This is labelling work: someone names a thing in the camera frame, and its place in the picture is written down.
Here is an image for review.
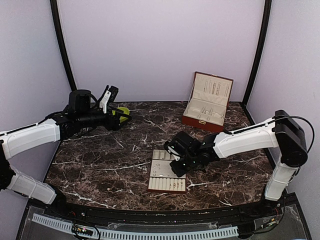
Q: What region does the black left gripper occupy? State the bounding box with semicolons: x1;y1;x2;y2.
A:
77;104;132;131

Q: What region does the beige jewelry tray insert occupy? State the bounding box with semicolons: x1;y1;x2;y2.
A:
147;149;186;193

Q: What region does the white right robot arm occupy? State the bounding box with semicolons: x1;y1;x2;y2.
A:
164;109;311;217

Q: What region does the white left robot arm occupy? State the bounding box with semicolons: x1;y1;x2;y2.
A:
0;86;132;218

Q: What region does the red wooden jewelry box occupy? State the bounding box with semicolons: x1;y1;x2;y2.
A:
181;71;234;133

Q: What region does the green plastic bowl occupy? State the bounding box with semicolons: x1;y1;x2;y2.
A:
112;107;130;119

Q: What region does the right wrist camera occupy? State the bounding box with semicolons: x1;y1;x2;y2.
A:
163;141;180;161

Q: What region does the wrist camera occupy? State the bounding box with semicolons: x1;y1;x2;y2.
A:
98;85;119;114
163;141;180;161

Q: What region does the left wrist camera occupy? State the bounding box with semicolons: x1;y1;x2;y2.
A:
98;85;119;114

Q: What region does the black left frame post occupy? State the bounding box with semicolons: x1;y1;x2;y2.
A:
49;0;78;92

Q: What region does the black frame post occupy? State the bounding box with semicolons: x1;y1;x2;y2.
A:
49;0;78;92
241;0;272;108

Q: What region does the black front table rail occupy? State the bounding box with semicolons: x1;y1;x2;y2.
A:
38;184;286;225

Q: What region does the white slotted cable duct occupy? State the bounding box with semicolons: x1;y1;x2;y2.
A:
31;213;239;240

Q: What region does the black right frame post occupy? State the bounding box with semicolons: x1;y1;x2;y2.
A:
241;0;272;108

